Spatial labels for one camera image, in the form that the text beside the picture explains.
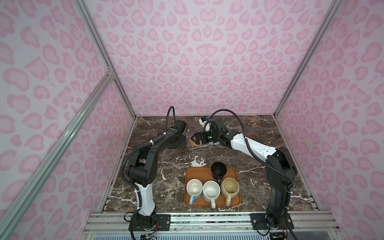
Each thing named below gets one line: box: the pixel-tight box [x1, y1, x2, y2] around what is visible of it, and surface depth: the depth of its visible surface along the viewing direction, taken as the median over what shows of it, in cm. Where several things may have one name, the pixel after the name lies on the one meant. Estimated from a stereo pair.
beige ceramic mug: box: [220, 177, 240, 206], surface depth 78 cm
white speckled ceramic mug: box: [202, 180, 221, 209], surface depth 78 cm
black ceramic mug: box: [211, 161, 227, 185], surface depth 85 cm
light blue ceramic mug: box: [186, 178, 203, 205], surface depth 78 cm
